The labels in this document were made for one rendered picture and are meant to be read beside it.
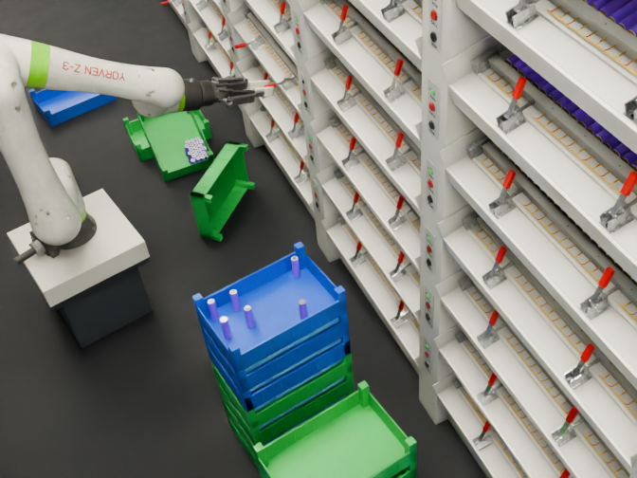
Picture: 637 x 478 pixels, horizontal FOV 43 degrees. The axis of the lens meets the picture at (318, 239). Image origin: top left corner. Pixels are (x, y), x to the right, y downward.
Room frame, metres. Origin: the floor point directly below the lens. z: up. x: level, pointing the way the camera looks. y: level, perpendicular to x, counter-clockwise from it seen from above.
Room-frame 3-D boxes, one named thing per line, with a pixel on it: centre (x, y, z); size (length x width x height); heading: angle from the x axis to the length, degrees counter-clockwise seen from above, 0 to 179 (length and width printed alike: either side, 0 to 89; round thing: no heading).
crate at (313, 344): (1.26, 0.13, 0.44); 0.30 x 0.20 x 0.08; 118
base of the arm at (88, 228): (1.75, 0.77, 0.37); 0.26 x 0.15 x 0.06; 130
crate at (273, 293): (1.26, 0.13, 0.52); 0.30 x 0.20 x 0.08; 118
